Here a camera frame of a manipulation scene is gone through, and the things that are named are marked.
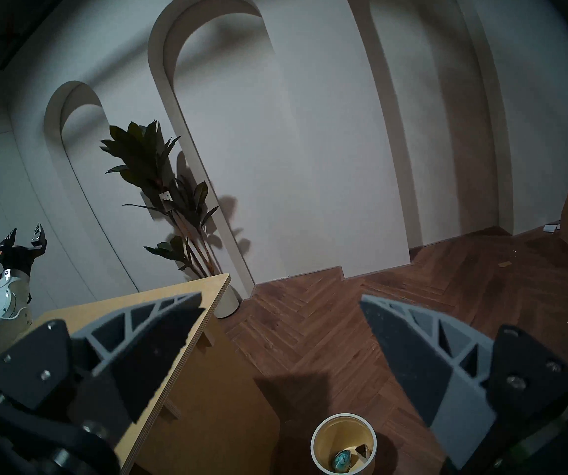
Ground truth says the cream round trash bin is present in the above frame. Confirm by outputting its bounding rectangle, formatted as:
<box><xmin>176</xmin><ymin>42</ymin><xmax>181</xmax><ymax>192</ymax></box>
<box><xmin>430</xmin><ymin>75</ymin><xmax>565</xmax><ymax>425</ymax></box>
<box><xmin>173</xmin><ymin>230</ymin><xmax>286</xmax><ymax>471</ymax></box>
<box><xmin>310</xmin><ymin>413</ymin><xmax>378</xmax><ymax>475</ymax></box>

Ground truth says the light wooden table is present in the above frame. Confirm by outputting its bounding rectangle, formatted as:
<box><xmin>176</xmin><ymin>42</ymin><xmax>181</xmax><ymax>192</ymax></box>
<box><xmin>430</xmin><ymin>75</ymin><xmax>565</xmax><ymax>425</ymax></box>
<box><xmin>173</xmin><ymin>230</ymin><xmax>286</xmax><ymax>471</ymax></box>
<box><xmin>0</xmin><ymin>274</ymin><xmax>281</xmax><ymax>475</ymax></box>

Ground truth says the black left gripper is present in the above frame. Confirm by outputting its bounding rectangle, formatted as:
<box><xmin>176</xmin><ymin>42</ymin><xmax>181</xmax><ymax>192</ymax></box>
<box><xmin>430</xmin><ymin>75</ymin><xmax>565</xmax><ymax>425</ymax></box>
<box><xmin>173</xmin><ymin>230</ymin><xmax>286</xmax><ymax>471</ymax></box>
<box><xmin>0</xmin><ymin>224</ymin><xmax>47</xmax><ymax>277</ymax></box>

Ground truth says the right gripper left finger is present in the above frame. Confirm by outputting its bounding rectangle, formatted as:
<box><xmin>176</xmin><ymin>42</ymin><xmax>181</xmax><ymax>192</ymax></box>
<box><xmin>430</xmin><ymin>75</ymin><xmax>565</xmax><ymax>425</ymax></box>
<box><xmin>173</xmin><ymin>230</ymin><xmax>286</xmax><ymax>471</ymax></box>
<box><xmin>0</xmin><ymin>292</ymin><xmax>206</xmax><ymax>445</ymax></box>

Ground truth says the white plant pot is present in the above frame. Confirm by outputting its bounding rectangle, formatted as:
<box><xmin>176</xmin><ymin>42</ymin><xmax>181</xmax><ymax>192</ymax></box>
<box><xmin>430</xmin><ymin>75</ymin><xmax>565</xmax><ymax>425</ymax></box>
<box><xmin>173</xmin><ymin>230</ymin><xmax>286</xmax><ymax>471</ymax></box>
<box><xmin>213</xmin><ymin>284</ymin><xmax>241</xmax><ymax>319</ymax></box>

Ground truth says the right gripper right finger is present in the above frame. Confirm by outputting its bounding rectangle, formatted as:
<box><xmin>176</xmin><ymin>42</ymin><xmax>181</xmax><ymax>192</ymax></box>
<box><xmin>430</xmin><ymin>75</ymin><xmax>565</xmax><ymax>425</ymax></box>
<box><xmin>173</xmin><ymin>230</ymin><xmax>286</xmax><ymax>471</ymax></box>
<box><xmin>359</xmin><ymin>294</ymin><xmax>568</xmax><ymax>472</ymax></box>

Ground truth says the tall green leafy plant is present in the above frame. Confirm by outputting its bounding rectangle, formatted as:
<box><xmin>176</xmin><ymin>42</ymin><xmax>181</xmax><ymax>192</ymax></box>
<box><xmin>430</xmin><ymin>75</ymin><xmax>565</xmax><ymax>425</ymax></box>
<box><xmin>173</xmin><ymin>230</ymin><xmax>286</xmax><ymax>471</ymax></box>
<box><xmin>100</xmin><ymin>121</ymin><xmax>220</xmax><ymax>282</ymax></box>

